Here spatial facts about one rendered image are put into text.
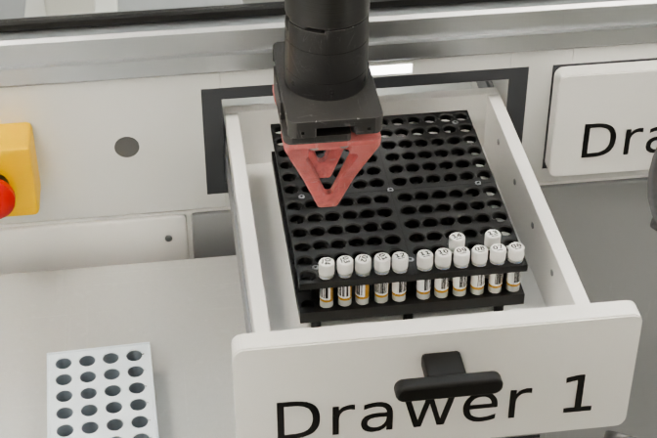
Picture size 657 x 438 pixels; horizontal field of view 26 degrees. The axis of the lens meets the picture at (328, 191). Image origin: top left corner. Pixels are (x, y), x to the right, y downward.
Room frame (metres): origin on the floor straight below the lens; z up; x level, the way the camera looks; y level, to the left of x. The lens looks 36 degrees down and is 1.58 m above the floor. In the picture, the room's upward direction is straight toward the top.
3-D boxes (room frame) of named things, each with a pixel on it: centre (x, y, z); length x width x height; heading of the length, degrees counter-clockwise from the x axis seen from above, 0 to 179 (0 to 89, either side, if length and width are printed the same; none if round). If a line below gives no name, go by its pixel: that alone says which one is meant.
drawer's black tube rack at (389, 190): (0.95, -0.05, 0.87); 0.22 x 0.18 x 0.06; 8
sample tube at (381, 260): (0.84, -0.04, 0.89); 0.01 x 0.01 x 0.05
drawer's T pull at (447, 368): (0.72, -0.08, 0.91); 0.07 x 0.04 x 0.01; 98
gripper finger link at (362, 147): (0.84, 0.00, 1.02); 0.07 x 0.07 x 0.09; 8
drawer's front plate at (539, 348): (0.75, -0.08, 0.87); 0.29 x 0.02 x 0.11; 98
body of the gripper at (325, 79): (0.84, 0.00, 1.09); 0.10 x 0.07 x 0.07; 8
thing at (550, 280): (0.96, -0.05, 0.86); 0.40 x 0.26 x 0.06; 8
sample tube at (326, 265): (0.84, 0.00, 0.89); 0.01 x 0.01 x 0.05
